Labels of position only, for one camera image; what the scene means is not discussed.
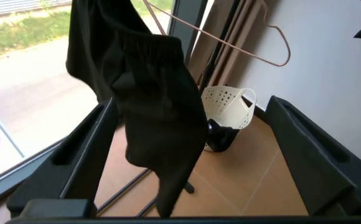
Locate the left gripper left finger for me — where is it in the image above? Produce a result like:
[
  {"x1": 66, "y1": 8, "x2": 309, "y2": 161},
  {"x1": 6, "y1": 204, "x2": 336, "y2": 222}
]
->
[{"x1": 6, "y1": 97, "x2": 121, "y2": 218}]

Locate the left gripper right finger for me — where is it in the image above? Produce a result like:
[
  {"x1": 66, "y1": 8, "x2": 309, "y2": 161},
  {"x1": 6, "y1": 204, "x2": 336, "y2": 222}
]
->
[{"x1": 264, "y1": 95, "x2": 361, "y2": 217}]

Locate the white laundry basket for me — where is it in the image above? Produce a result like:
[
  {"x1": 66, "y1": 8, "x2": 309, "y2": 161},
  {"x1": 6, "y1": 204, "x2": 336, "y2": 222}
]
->
[{"x1": 200, "y1": 85, "x2": 258, "y2": 152}]

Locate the black clothes rack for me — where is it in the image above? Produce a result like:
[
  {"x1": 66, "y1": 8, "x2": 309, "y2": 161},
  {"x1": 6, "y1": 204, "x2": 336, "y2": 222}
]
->
[{"x1": 96, "y1": 0, "x2": 242, "y2": 218}]

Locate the brown curtain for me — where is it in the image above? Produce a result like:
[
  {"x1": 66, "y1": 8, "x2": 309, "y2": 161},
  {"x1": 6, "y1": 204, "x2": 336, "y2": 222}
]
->
[{"x1": 187, "y1": 0, "x2": 270, "y2": 88}]

